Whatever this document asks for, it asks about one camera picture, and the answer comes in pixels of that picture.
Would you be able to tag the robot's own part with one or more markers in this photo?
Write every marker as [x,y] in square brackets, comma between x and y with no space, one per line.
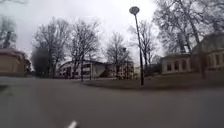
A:
[72,125]

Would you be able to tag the long pale building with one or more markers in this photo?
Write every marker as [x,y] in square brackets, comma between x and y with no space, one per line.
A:
[95,70]

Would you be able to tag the grass patch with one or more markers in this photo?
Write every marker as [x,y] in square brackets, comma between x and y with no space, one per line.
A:
[160,81]

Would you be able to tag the lamp post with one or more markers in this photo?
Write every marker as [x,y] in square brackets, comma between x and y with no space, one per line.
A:
[140,50]

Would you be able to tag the yellow building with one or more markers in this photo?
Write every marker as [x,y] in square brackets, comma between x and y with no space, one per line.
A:
[11,63]

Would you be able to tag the grey asphalt road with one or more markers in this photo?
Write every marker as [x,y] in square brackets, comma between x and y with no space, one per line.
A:
[100,106]

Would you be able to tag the low pale building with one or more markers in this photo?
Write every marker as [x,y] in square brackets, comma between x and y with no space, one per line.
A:
[176,64]

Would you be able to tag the pale building with dark roof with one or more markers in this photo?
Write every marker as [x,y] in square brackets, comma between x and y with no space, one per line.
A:
[213,55]

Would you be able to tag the row of bare trees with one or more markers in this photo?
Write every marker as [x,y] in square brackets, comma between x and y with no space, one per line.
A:
[83,40]

